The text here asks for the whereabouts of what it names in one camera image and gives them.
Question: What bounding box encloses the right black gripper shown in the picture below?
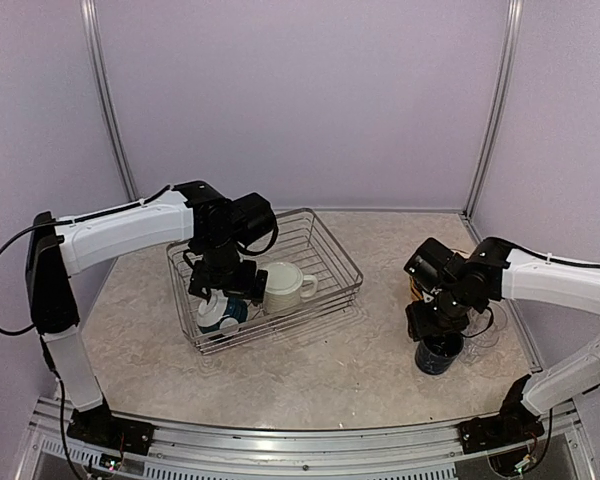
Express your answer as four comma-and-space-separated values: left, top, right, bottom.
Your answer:
406, 282, 472, 341

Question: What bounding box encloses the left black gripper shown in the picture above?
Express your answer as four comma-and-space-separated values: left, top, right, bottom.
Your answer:
189, 235, 268, 305

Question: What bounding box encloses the yellow dotted plate front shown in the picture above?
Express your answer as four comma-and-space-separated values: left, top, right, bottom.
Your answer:
410, 279, 423, 301

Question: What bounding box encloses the dark blue mug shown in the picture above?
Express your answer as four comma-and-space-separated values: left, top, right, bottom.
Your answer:
415, 333, 464, 376

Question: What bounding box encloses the clear drinking glass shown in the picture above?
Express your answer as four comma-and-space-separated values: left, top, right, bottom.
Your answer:
459, 318, 499, 365
465, 302, 509, 339

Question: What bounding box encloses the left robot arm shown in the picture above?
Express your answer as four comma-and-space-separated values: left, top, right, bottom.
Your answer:
6, 180, 279, 445

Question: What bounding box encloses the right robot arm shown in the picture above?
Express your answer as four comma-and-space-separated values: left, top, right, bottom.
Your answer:
404, 237, 600, 444

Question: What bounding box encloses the blue white bowl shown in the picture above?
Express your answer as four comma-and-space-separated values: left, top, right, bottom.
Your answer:
195, 292, 249, 338

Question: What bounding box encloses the white ribbed mug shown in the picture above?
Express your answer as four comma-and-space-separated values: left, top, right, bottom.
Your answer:
262, 261, 319, 314

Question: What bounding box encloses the metal wire dish rack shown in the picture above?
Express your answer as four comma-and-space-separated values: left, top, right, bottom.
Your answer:
166, 208, 363, 354

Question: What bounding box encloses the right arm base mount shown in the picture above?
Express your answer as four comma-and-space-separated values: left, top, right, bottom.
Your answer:
456, 415, 545, 454

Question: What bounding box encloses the aluminium front rail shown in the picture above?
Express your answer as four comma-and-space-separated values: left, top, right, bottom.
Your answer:
12, 399, 600, 479

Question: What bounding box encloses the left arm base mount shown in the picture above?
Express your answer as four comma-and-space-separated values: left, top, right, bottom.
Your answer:
67, 417, 155, 456

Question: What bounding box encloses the left aluminium frame post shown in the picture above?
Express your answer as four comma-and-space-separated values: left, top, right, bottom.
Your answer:
79, 0, 139, 201

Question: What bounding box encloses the aluminium frame post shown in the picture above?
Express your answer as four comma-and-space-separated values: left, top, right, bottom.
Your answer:
463, 0, 524, 222
79, 0, 139, 201

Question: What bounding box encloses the right aluminium frame post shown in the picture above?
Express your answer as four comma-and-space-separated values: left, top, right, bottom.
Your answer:
463, 0, 524, 222

